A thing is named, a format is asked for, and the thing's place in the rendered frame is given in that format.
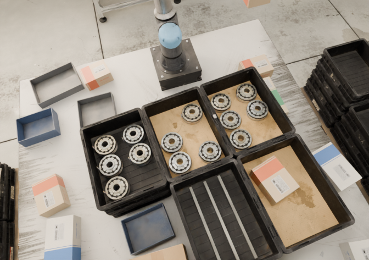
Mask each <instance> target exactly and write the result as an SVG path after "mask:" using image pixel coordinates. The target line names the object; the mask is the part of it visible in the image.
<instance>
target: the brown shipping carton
mask: <svg viewBox="0 0 369 260"><path fill-rule="evenodd" d="M129 260H188V256H187V251H186V247H185V245H184V244H179V245H176V246H172V247H169V248H165V249H163V250H160V251H156V252H152V253H149V254H147V255H143V256H139V257H136V258H133V259H129Z"/></svg>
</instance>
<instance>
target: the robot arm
mask: <svg viewBox="0 0 369 260"><path fill-rule="evenodd" d="M154 4H155V9H154V15H155V19H156V23H157V27H158V33H159V41H160V47H161V55H160V64H161V66H162V67H163V68H164V69H166V70H168V71H177V70H180V69H181V68H183V67H184V65H185V64H186V55H185V53H184V51H183V50H182V32H181V29H180V27H179V24H178V18H177V12H176V8H175V6H174V5H173V4H172V2H171V0H154Z"/></svg>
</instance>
